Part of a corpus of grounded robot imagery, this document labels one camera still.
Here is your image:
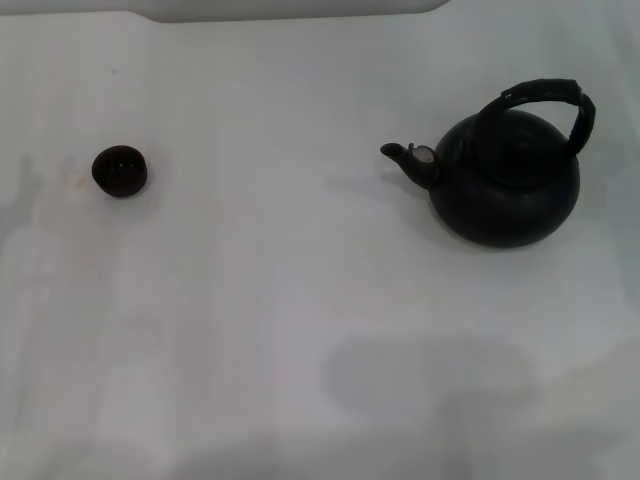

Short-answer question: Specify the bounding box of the black round teapot with handle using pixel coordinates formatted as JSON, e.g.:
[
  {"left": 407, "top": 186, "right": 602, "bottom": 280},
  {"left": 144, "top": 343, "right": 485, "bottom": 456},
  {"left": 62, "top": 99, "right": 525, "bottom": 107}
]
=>
[{"left": 379, "top": 78, "right": 598, "bottom": 249}]

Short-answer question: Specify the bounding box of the dark brown ceramic teacup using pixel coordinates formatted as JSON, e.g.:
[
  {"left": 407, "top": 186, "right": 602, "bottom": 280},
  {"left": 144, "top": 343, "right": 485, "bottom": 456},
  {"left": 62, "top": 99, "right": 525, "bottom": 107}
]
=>
[{"left": 91, "top": 144, "right": 150, "bottom": 199}]

